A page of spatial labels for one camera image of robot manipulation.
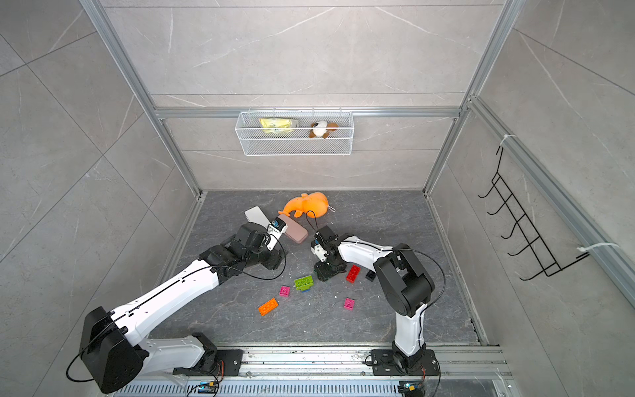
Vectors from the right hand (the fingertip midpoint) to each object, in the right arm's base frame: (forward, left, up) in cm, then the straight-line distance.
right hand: (326, 273), depth 93 cm
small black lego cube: (-2, -17, +1) cm, 17 cm away
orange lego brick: (-12, +21, 0) cm, 24 cm away
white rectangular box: (+25, +30, +5) cm, 39 cm away
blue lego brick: (-7, +8, 0) cm, 11 cm away
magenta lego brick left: (-7, +15, +1) cm, 17 cm away
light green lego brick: (-6, +8, +4) cm, 11 cm away
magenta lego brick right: (-12, -8, +1) cm, 14 cm away
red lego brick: (-1, -10, 0) cm, 10 cm away
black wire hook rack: (-12, -55, +32) cm, 64 cm away
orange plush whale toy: (+29, +5, +7) cm, 30 cm away
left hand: (+2, +15, +18) cm, 24 cm away
